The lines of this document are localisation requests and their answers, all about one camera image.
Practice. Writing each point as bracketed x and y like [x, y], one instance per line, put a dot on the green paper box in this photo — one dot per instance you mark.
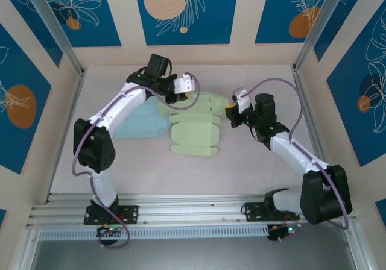
[193, 131]

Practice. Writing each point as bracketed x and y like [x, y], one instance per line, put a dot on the blue paper box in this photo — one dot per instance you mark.
[138, 125]

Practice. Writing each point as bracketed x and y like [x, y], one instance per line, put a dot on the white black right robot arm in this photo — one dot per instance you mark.
[301, 155]

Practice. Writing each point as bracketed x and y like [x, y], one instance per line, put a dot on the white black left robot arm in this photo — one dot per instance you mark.
[120, 107]

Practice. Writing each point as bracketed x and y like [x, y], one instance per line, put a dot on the grey metal sheet panel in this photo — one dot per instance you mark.
[193, 256]

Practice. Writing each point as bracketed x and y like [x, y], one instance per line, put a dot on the aluminium table side rail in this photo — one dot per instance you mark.
[64, 137]
[305, 107]

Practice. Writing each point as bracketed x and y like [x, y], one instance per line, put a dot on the blue floral wall panel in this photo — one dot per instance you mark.
[90, 17]
[18, 146]
[211, 26]
[30, 20]
[346, 116]
[271, 11]
[356, 8]

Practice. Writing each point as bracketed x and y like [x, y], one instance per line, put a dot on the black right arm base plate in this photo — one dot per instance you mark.
[253, 211]

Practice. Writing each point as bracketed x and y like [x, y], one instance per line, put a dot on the slanted aluminium frame post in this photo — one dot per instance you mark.
[54, 26]
[319, 26]

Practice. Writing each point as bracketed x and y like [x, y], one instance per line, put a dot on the aluminium mounting rail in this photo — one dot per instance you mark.
[187, 209]

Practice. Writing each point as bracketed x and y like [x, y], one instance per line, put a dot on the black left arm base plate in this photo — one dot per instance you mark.
[132, 214]

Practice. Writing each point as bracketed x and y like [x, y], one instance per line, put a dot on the aluminium frame leg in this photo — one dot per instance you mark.
[357, 249]
[27, 252]

